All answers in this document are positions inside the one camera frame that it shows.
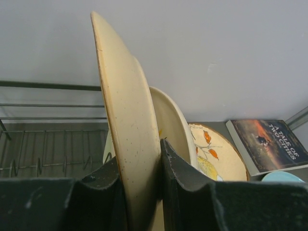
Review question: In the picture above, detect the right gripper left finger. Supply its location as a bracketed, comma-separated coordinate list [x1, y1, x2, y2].
[0, 158, 128, 231]

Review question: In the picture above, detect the cream plate with sprig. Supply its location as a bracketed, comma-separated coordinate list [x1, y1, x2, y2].
[103, 86, 198, 169]

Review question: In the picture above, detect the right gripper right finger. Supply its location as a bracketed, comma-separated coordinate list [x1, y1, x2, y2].
[160, 139, 308, 231]

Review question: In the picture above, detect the black wire dish rack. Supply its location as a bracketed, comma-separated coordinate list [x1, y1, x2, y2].
[0, 80, 110, 178]

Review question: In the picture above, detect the dark paperback book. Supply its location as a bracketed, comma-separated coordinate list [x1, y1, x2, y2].
[226, 119, 308, 176]

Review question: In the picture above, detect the blue and white plate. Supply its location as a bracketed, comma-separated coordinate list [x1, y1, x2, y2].
[261, 171, 304, 183]

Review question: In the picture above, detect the bird plate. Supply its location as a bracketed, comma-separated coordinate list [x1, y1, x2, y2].
[90, 12, 161, 231]
[189, 123, 249, 181]

